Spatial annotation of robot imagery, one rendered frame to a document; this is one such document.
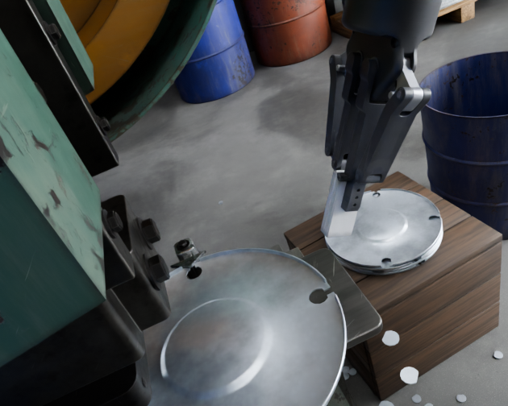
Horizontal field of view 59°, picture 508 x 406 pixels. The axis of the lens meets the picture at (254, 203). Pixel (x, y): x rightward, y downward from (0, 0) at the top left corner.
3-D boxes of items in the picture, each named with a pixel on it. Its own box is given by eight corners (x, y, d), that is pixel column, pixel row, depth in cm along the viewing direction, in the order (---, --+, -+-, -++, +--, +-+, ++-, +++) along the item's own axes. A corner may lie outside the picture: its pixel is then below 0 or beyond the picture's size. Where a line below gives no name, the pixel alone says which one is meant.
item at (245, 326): (97, 551, 38) (92, 548, 37) (93, 310, 61) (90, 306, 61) (404, 397, 40) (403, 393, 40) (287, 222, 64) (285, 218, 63)
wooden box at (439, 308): (408, 251, 156) (397, 170, 136) (499, 325, 126) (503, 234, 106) (309, 309, 149) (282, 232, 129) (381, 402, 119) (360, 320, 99)
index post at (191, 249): (211, 277, 71) (188, 232, 65) (215, 289, 68) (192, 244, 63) (194, 284, 70) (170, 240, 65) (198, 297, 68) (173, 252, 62)
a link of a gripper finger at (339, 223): (364, 171, 45) (368, 175, 44) (347, 232, 48) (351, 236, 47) (336, 172, 44) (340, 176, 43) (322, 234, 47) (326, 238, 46)
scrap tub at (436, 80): (496, 156, 182) (499, 40, 154) (591, 209, 148) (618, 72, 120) (404, 198, 178) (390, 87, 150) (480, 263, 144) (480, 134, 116)
